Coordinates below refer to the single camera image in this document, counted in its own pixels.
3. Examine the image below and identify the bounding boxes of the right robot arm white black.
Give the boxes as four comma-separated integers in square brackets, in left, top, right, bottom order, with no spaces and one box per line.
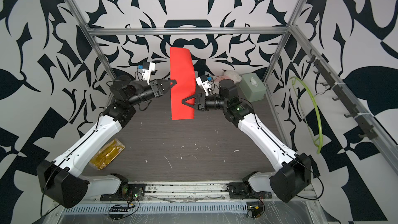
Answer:
[181,79,312,203]

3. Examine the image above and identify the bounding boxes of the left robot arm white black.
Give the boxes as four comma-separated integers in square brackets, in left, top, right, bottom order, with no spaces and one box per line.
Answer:
[37,76,177,208]

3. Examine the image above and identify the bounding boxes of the white plush teddy bear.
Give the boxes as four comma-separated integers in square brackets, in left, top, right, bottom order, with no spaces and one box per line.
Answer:
[214,70,242,85]

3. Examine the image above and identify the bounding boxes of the green tissue box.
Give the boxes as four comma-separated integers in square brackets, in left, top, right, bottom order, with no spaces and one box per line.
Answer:
[238,73,266,102]

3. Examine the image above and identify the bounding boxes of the yellow snack packet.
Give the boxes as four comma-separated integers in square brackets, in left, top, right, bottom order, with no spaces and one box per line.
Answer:
[89,139,125,170]

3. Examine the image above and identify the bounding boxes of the small black connector box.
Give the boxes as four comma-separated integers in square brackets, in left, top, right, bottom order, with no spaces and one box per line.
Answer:
[247,205,264,219]

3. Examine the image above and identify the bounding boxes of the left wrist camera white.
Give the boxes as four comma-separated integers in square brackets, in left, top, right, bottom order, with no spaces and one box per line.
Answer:
[138,62,155,85]

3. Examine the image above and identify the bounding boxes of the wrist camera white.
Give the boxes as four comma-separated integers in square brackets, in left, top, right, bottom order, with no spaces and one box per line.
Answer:
[195,75,212,96]
[138,62,155,85]

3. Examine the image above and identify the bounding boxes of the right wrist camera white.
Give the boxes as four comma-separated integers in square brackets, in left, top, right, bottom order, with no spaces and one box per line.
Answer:
[195,75,212,96]

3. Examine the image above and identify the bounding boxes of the aluminium frame crossbar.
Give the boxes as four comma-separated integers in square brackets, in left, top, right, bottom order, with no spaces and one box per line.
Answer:
[88,27,287,36]

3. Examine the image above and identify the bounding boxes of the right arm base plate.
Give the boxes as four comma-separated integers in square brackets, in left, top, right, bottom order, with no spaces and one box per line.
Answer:
[227,183,272,200]

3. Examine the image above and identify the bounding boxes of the white slotted cable duct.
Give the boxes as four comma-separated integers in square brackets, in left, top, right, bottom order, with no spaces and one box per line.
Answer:
[63,202,248,215]

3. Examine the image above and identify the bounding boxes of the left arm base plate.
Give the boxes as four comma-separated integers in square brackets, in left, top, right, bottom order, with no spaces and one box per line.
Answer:
[100,183,146,202]

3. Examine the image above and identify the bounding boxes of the black hook rail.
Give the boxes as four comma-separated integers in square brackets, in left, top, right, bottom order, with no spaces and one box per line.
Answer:
[308,49,378,140]

